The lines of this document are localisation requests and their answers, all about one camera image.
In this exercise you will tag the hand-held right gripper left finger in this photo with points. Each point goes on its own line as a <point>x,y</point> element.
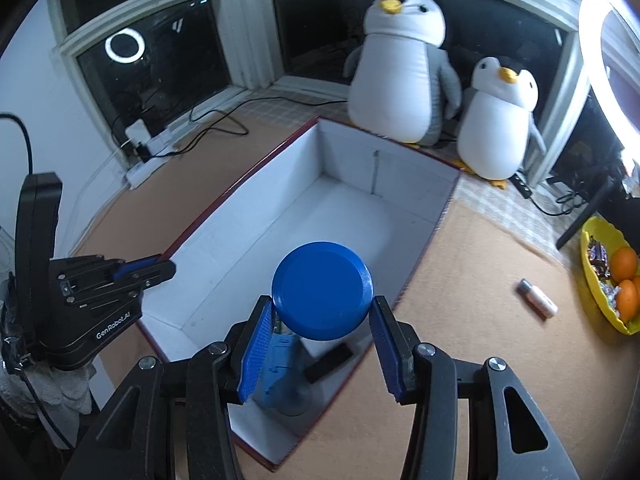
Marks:
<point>255,355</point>

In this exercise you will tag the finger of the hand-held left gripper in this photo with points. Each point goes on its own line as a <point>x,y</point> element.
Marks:
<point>135,266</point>
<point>155,274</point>

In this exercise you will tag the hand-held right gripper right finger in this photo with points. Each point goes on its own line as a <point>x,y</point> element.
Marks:
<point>387,355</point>

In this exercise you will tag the blue phone stand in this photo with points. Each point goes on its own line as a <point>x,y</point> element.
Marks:
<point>320,290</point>

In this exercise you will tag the red cardboard box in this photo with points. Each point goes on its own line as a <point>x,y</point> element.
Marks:
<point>325,210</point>

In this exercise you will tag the white power strip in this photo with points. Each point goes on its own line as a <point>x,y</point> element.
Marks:
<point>145,167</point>

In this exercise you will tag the black plug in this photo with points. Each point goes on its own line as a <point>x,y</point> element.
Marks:
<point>142,152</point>

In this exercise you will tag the white power adapter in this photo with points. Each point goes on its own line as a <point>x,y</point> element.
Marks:
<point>136,132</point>

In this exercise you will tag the white textured cloth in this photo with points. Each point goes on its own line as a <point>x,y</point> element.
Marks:
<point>55,390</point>

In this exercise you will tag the small pink bottle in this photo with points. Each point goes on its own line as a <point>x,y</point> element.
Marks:
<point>539,299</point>

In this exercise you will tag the black inline controller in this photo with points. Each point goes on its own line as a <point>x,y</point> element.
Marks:
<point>522,185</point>

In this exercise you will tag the yellow plastic bowl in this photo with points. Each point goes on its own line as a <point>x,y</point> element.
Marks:
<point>592,280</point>

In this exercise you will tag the silver foil candy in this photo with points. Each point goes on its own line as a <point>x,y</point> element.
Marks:
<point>607,292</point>

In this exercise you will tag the brown candy bar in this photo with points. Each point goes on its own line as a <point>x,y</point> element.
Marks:
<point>597,257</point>

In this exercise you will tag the black tripod stand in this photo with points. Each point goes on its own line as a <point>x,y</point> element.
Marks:
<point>585,215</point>

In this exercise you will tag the orange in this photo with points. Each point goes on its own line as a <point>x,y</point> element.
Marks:
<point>629,302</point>
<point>625,264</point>

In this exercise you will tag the small penguin plush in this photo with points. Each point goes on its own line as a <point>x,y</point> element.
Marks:
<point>495,130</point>

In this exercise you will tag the large penguin plush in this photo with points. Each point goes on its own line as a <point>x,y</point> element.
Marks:
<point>400,85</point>

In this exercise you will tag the crumpled plastic wrap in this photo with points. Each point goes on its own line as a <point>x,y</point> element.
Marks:
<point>631,172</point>

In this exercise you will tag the white window frame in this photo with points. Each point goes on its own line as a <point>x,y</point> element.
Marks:
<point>240,25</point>

